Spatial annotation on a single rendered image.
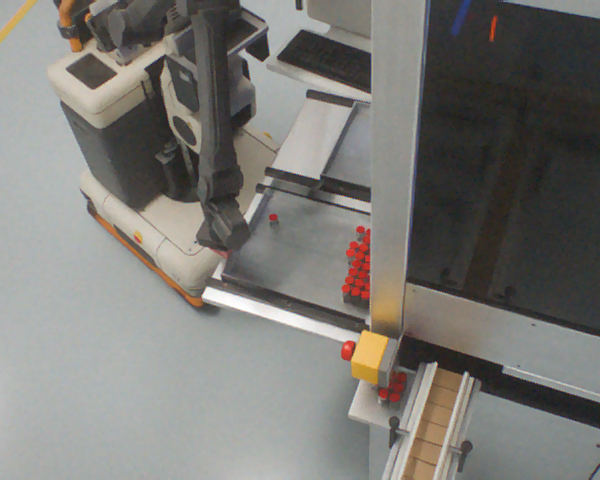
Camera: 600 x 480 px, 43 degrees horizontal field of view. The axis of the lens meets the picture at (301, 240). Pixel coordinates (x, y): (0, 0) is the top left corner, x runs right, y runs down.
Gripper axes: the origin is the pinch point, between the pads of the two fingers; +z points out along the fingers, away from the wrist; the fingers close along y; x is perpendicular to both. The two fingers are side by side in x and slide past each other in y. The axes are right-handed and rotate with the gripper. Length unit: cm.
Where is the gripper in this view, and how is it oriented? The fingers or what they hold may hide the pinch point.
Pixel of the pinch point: (228, 255)
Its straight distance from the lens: 175.6
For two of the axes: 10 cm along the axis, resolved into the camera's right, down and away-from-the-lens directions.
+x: 3.5, -7.7, 5.3
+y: 9.3, 2.4, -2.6
